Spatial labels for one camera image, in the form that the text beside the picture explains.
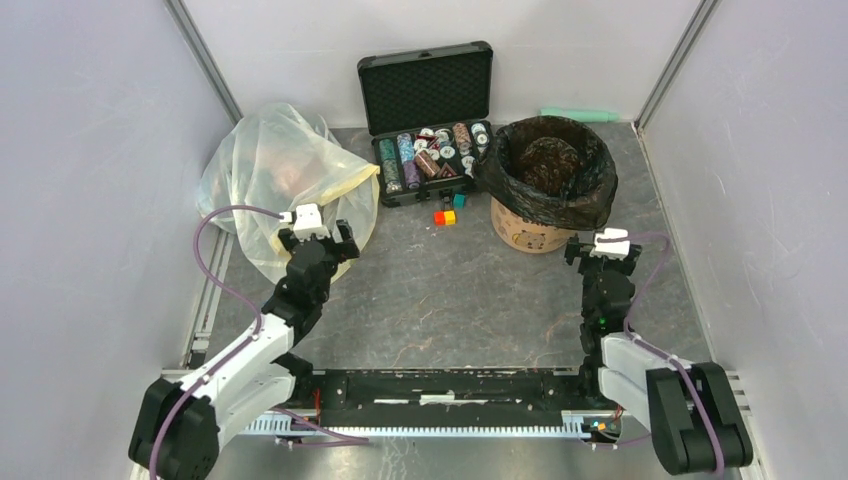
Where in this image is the orange plastic trash bin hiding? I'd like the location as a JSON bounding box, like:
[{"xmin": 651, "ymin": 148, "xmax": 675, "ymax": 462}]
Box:
[{"xmin": 490, "ymin": 197, "xmax": 578, "ymax": 254}]

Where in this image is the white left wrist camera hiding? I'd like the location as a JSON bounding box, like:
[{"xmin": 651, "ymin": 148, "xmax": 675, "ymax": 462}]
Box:
[{"xmin": 279, "ymin": 203, "xmax": 331, "ymax": 242}]

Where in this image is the aluminium frame rail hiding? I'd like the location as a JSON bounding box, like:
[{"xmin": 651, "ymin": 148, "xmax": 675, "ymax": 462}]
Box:
[{"xmin": 164, "ymin": 0, "xmax": 243, "ymax": 125}]

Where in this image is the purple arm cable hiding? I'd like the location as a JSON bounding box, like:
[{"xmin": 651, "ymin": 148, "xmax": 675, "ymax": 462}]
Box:
[
  {"xmin": 622, "ymin": 231, "xmax": 727, "ymax": 478},
  {"xmin": 148, "ymin": 205, "xmax": 293, "ymax": 480}
]

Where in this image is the black poker chip case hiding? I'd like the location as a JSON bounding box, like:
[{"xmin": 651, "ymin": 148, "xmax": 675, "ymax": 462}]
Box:
[{"xmin": 357, "ymin": 40, "xmax": 494, "ymax": 207}]

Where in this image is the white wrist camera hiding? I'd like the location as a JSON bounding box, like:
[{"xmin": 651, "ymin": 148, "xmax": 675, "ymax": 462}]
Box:
[
  {"xmin": 589, "ymin": 227, "xmax": 631, "ymax": 260},
  {"xmin": 279, "ymin": 203, "xmax": 331, "ymax": 242}
]

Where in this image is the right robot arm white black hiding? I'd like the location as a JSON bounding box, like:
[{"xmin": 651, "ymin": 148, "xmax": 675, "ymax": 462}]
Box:
[{"xmin": 564, "ymin": 229, "xmax": 755, "ymax": 475}]

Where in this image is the black plastic trash bag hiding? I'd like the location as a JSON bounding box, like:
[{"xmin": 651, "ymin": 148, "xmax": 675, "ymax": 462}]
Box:
[{"xmin": 473, "ymin": 116, "xmax": 618, "ymax": 231}]

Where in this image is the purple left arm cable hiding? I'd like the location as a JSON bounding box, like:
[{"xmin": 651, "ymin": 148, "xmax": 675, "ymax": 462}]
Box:
[{"xmin": 148, "ymin": 205, "xmax": 293, "ymax": 480}]

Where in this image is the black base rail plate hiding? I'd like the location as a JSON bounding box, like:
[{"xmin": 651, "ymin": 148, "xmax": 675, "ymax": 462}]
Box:
[{"xmin": 282, "ymin": 367, "xmax": 616, "ymax": 429}]

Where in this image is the translucent yellow plastic bag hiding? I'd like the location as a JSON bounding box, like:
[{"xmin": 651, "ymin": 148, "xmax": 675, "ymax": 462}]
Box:
[{"xmin": 196, "ymin": 103, "xmax": 379, "ymax": 282}]

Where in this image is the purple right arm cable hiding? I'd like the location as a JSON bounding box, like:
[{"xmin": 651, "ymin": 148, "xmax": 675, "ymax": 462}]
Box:
[{"xmin": 622, "ymin": 231, "xmax": 727, "ymax": 478}]

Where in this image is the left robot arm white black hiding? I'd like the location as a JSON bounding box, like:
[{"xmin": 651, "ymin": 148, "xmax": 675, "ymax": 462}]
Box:
[{"xmin": 128, "ymin": 211, "xmax": 360, "ymax": 479}]

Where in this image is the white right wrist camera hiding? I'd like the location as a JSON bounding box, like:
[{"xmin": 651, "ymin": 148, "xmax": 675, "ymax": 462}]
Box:
[{"xmin": 589, "ymin": 227, "xmax": 631, "ymax": 260}]

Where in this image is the mint green cylinder tool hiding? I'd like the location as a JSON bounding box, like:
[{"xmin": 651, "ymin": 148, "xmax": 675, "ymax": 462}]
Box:
[{"xmin": 538, "ymin": 107, "xmax": 620, "ymax": 123}]

